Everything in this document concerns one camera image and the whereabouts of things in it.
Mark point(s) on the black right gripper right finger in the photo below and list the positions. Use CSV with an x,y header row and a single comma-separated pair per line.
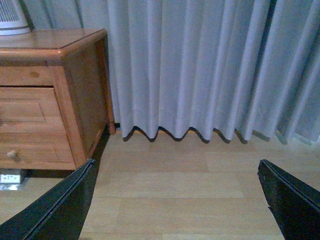
x,y
294,204

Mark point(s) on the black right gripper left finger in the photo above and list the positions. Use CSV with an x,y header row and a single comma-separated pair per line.
x,y
59,214

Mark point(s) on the lower wooden drawer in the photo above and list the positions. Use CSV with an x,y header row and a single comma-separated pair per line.
x,y
31,153

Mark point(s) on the wooden drawer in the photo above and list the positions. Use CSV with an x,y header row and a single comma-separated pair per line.
x,y
30,110
31,153

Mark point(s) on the upper wooden drawer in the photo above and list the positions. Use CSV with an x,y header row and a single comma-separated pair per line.
x,y
30,110

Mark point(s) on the white power strip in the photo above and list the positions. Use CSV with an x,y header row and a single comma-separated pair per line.
x,y
11,179

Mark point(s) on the wooden nightstand cabinet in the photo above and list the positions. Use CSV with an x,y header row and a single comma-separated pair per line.
x,y
73,62

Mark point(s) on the grey curtain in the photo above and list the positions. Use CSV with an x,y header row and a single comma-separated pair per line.
x,y
236,66

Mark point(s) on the white slatted air purifier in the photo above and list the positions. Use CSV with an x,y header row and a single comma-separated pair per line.
x,y
12,18

